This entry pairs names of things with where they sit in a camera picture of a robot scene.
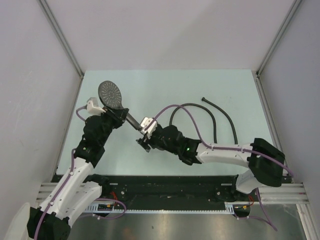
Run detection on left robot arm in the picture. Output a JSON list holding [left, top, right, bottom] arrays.
[[27, 108, 129, 240]]

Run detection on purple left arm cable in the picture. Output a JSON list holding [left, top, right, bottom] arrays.
[[34, 106, 88, 240]]

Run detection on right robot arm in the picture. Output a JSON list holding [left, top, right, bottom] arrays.
[[137, 125, 285, 201]]

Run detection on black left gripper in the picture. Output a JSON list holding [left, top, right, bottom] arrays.
[[97, 105, 129, 146]]

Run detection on dark grey flexible hose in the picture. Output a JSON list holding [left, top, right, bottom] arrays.
[[168, 96, 238, 145]]

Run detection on left aluminium frame post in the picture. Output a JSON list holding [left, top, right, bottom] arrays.
[[37, 0, 84, 79]]

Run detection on aluminium frame post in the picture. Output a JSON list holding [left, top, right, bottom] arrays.
[[255, 0, 304, 77], [37, 0, 84, 79]]

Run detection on grey shower head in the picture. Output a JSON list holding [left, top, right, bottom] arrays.
[[98, 80, 141, 131]]

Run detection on slotted cable duct rail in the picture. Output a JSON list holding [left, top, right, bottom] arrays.
[[84, 201, 263, 214]]

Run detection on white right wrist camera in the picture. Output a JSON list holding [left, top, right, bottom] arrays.
[[139, 117, 158, 139]]

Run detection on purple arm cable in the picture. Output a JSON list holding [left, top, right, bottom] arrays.
[[34, 106, 88, 240], [149, 104, 296, 232]]

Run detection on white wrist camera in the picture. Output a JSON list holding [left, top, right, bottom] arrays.
[[139, 117, 158, 139], [86, 97, 106, 116]]

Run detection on right aluminium frame post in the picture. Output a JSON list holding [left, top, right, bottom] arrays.
[[255, 0, 304, 77]]

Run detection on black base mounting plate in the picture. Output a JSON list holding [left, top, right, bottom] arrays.
[[51, 174, 262, 211]]

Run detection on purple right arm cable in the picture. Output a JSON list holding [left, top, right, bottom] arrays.
[[149, 104, 296, 232]]

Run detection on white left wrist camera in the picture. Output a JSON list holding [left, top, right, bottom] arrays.
[[86, 97, 106, 116]]

